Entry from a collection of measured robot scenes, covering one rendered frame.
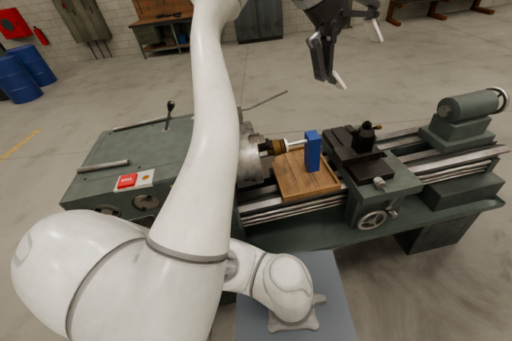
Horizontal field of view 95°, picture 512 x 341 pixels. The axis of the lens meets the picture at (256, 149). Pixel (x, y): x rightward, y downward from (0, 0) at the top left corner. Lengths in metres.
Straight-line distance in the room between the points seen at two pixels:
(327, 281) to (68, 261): 0.97
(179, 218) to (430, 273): 2.03
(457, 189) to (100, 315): 1.68
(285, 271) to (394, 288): 1.32
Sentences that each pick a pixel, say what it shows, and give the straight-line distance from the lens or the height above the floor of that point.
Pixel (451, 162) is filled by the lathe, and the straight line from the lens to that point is 1.63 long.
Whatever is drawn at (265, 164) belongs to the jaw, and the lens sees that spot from 1.17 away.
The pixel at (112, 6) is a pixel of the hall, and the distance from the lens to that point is 8.53.
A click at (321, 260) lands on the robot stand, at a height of 0.75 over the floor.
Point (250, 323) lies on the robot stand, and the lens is 1.12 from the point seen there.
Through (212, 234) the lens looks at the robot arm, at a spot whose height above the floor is 1.60.
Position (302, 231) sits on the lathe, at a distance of 1.50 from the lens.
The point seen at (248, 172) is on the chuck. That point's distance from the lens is 1.04.
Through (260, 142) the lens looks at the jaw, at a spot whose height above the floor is 1.19.
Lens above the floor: 1.83
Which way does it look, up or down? 39 degrees down
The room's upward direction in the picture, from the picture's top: 9 degrees counter-clockwise
